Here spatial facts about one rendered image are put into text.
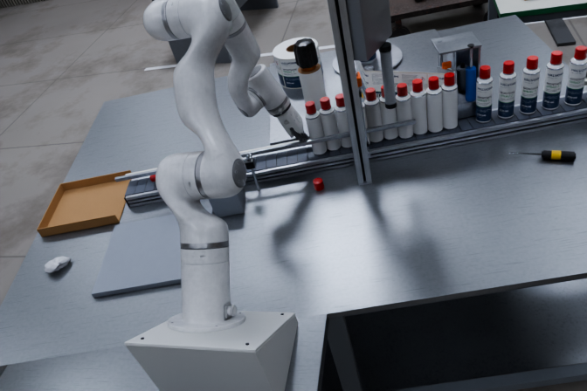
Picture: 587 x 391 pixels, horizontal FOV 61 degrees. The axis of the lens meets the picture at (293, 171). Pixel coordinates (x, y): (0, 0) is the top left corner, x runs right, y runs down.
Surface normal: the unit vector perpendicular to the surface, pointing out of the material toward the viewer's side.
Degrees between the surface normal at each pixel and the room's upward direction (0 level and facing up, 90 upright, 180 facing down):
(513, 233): 0
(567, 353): 0
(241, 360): 90
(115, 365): 0
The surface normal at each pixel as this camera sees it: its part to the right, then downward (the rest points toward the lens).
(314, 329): -0.21, -0.76
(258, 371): -0.18, 0.65
